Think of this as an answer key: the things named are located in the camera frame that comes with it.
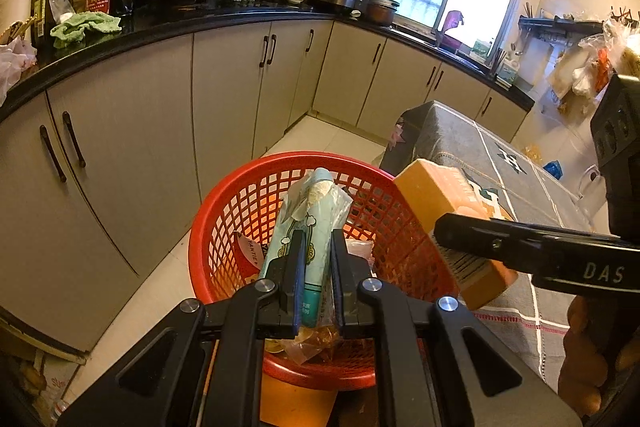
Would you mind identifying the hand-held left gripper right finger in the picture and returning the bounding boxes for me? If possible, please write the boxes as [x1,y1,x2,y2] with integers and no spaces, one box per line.
[330,229,583,427]

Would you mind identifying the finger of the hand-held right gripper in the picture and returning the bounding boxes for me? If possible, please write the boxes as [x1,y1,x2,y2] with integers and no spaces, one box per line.
[432,213,623,278]

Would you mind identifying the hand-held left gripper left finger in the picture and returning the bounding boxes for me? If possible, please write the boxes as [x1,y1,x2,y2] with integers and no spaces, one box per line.
[57,229,307,427]

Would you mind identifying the teal tissue pack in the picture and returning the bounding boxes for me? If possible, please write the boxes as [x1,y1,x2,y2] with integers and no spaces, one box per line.
[260,167,353,330]

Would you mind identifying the orange cardboard box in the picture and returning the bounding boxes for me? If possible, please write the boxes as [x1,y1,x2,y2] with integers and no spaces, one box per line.
[393,158,520,312]

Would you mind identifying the red plastic basket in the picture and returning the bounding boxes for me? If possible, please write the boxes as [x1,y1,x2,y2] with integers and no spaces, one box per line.
[189,151,461,392]

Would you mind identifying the person's right hand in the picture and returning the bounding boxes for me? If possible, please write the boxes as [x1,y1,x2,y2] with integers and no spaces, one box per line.
[557,294,623,418]

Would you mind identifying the clear plastic bag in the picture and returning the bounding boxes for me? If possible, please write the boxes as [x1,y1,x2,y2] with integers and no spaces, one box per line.
[345,238,376,270]

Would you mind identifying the white red-edged wrapper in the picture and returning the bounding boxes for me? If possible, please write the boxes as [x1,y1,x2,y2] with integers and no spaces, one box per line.
[232,231,275,280]

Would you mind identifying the clear bag of yellow snacks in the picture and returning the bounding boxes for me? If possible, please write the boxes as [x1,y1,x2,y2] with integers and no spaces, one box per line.
[265,324,351,365]

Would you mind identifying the hanging plastic bags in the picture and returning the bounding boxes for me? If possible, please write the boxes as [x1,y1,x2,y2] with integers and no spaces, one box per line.
[550,19,640,112]

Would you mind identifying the grey printed tablecloth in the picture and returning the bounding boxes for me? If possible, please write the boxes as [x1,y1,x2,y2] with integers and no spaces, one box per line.
[380,101,608,388]

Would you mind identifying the pink plastic object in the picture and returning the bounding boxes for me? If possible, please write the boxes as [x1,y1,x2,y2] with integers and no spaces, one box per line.
[442,9,466,50]

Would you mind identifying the row of beige cabinets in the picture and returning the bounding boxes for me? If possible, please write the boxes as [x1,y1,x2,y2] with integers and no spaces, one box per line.
[0,19,531,353]

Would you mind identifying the brown cooking pot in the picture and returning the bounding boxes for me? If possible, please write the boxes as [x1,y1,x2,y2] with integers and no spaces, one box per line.
[367,0,401,26]

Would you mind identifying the black kitchen countertop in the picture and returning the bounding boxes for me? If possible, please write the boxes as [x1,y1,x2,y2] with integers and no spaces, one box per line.
[0,0,536,122]

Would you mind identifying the green dish cloth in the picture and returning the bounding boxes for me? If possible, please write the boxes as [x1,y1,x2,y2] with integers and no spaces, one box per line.
[50,11,122,49]

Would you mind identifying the crumpled plastic bags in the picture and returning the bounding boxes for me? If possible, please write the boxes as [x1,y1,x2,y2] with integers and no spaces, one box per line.
[0,34,38,105]

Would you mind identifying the metal wall rack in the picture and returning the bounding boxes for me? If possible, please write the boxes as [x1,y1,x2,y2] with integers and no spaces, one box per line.
[517,14,606,40]

